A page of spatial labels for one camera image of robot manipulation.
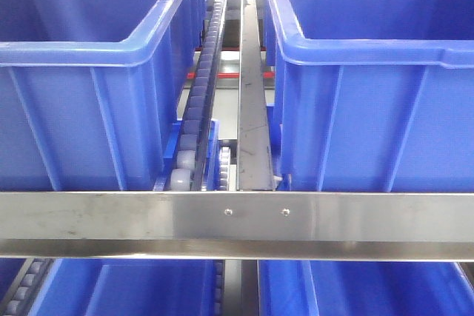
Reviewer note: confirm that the steel front shelf beam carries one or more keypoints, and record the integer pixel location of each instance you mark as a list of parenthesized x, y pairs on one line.
[(243, 225)]

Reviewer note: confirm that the grey roller conveyor track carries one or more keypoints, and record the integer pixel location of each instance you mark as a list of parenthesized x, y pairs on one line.
[(195, 161)]

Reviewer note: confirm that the blue bin upper right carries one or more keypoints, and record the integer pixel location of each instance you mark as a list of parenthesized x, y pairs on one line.
[(374, 95)]

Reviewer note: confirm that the blue bin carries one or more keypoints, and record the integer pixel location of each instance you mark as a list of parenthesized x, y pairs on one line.
[(89, 90), (130, 287), (374, 95), (312, 287)]

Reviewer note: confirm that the blue bin lower right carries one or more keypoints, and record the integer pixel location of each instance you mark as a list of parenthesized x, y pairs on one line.
[(312, 287)]

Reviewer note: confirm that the blue bin upper left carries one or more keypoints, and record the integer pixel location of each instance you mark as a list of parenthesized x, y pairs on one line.
[(89, 90)]

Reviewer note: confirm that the blue bin lower left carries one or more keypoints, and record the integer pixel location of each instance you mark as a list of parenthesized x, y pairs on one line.
[(130, 287)]

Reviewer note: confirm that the steel divider rail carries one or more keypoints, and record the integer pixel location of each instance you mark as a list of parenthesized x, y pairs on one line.
[(254, 158)]

